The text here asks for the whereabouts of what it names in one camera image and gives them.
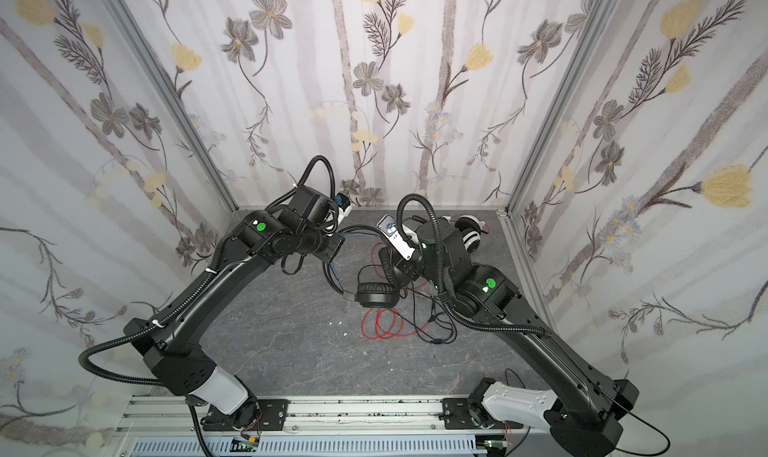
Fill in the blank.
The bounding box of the black over-ear headphones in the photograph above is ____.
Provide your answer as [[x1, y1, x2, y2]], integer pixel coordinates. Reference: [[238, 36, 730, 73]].
[[322, 224, 422, 309]]

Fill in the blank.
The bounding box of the black headphone cable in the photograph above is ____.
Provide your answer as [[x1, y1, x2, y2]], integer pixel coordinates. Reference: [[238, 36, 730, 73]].
[[353, 258, 460, 345]]

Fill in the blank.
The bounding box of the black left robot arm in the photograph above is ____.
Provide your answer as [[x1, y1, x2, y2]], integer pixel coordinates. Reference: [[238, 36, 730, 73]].
[[123, 185, 350, 430]]

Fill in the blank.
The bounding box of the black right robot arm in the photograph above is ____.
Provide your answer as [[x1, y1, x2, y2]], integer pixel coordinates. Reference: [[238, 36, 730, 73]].
[[378, 216, 639, 456]]

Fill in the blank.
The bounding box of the white over-ear headphones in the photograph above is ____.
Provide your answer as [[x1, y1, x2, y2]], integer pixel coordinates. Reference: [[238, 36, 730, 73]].
[[454, 214, 490, 254]]

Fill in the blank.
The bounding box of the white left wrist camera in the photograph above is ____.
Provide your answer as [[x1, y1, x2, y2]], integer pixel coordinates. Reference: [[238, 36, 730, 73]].
[[335, 193, 353, 220]]

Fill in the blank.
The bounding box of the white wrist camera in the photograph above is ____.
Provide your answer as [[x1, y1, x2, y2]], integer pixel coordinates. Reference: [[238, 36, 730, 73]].
[[335, 193, 353, 220], [377, 214, 418, 261]]

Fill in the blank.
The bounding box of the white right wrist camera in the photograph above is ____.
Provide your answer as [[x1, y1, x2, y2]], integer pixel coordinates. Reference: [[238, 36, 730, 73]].
[[377, 214, 418, 261]]

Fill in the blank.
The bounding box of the red headphone cable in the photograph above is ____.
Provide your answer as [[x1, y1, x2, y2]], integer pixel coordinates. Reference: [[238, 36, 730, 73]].
[[359, 240, 433, 342]]

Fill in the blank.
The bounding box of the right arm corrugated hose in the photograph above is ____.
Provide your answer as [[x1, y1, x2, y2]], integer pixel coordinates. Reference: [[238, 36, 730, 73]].
[[395, 192, 550, 338]]

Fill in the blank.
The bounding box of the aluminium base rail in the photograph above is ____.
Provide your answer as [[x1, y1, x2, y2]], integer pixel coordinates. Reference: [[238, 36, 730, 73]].
[[105, 395, 547, 456]]

